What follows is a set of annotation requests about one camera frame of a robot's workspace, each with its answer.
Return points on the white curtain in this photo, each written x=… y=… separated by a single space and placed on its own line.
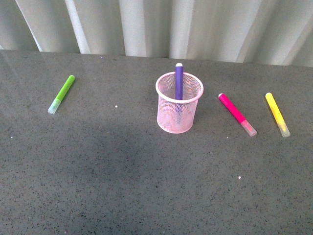
x=274 y=32

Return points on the pink marker pen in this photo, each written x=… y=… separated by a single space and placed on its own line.
x=237 y=114

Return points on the green marker pen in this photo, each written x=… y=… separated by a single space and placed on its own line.
x=61 y=94

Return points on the purple marker pen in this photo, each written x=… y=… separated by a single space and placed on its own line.
x=179 y=89

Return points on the pink mesh cup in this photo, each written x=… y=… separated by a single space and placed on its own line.
x=166 y=110

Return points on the yellow marker pen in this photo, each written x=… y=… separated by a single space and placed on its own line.
x=277 y=115

